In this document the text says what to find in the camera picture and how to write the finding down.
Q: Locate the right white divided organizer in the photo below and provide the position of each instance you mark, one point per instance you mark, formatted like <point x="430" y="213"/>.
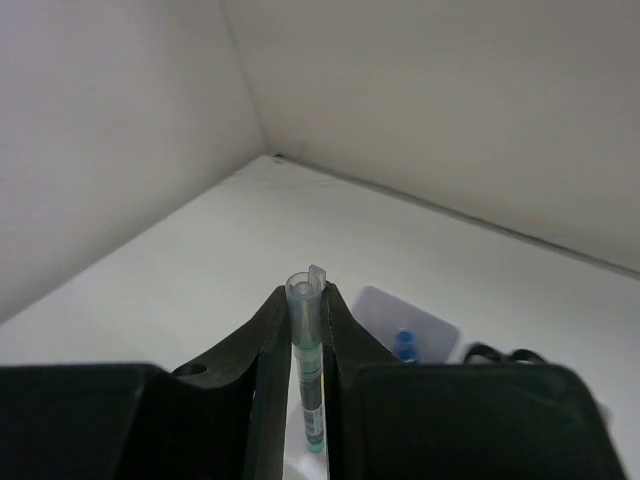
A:
<point x="512" y="418"/>

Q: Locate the left white divided organizer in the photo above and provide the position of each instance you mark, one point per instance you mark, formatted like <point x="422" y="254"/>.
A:
<point x="383" y="314"/>

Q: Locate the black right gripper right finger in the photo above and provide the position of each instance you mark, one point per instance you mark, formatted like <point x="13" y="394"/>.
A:
<point x="386" y="419"/>

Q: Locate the white divided organizer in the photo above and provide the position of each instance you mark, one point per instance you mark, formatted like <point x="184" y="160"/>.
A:
<point x="512" y="418"/>
<point x="383" y="314"/>

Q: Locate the black handled scissors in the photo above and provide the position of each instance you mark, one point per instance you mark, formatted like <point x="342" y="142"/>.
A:
<point x="483" y="354"/>

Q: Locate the green ink pen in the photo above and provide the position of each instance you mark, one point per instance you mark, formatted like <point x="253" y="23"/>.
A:
<point x="304" y="294"/>

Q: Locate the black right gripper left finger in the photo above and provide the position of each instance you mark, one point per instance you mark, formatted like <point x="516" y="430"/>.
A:
<point x="221" y="415"/>

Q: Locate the blue cap spray bottle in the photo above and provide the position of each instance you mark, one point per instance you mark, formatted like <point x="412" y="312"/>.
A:
<point x="405" y="348"/>

